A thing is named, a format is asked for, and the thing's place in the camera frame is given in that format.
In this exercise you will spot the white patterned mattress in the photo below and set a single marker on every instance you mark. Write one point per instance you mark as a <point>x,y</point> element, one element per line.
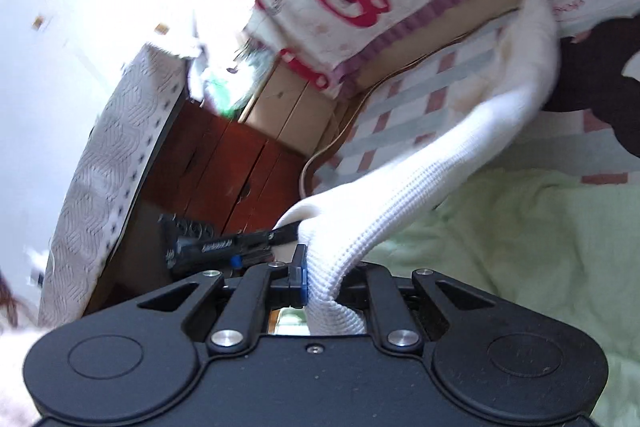
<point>110,157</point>

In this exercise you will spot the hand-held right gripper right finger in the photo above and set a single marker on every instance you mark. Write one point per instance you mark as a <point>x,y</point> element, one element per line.
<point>381,294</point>

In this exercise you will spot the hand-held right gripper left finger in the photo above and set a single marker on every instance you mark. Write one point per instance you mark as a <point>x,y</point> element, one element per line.
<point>299,277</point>

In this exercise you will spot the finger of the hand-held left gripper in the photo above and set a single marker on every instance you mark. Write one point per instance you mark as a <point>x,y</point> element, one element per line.
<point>275,237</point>

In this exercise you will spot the pale green blanket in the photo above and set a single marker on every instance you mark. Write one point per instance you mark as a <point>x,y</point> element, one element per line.
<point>525,232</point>

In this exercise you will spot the dark brown patterned cloth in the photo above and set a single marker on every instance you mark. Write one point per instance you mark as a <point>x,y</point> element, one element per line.
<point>590,72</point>

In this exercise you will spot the person's pale top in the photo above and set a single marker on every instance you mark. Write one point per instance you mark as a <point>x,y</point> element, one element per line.
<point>12,372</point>

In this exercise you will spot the white knit garment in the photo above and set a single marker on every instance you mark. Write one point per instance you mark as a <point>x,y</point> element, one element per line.
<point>425,167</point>

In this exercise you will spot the checked bed sheet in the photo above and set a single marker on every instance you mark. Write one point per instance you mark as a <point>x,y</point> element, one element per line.
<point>400,117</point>

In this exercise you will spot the green plastic item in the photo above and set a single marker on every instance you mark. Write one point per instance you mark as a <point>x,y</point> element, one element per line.
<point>220,91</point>

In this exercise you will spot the red-brown wooden cabinet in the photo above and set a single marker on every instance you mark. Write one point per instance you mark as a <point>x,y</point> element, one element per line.
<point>225,157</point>

